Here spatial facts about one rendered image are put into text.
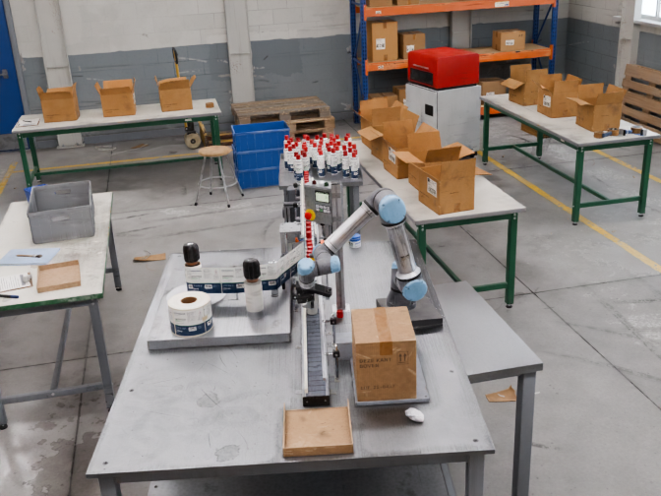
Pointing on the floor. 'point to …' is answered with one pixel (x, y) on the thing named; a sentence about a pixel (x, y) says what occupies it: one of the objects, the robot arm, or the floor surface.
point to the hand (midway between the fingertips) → (313, 306)
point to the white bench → (97, 250)
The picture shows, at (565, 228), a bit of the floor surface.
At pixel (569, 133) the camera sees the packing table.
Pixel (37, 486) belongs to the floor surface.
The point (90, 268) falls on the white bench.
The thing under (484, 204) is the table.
